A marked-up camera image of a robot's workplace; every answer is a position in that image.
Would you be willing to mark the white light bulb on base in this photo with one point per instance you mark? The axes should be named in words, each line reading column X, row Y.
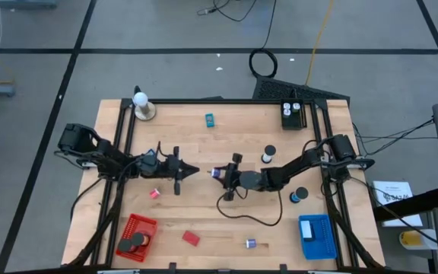
column 141, row 99

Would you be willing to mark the black plastic basket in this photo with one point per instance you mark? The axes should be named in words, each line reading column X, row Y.
column 294, row 123

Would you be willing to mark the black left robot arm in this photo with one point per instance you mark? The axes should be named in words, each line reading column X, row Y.
column 89, row 146

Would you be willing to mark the blue plastic basket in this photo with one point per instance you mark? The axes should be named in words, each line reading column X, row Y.
column 323, row 239

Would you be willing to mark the black table frame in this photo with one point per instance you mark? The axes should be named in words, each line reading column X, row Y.
column 242, row 101

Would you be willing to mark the red flat box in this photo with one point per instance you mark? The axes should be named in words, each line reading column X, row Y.
column 191, row 238

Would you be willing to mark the white sand hourglass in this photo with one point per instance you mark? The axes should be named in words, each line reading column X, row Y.
column 269, row 149

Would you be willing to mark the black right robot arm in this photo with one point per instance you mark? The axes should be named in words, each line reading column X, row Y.
column 299, row 165

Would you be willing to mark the purple and white wall charger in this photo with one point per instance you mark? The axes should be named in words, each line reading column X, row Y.
column 296, row 107
column 216, row 173
column 251, row 244

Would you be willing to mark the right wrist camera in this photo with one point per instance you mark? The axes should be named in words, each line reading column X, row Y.
column 251, row 180

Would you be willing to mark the black perforated mat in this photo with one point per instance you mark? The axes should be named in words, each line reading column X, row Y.
column 280, row 89

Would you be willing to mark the teal framed small box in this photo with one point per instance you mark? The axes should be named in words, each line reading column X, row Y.
column 210, row 120

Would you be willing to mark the orange sand hourglass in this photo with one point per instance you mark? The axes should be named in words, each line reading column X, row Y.
column 138, row 239

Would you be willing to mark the pink and white wall charger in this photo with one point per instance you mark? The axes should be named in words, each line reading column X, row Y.
column 154, row 193

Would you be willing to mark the blue sand hourglass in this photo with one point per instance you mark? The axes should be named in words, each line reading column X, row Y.
column 302, row 193

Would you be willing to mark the red sand hourglass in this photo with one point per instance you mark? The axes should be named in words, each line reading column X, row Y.
column 124, row 245

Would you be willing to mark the white printed booklet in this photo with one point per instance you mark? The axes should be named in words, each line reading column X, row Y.
column 394, row 192

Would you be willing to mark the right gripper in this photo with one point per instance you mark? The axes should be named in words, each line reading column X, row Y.
column 233, row 179

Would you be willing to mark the red plastic basket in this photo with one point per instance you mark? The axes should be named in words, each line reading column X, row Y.
column 135, row 222

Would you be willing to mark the white box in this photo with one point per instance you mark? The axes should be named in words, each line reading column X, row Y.
column 306, row 228

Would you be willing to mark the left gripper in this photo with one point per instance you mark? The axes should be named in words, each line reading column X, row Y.
column 173, row 167

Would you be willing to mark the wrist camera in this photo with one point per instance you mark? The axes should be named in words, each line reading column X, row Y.
column 251, row 180
column 148, row 165

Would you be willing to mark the white and yellow cylinder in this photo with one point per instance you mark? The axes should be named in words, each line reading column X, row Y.
column 413, row 239

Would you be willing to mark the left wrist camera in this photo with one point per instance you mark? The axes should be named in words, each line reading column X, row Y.
column 148, row 165

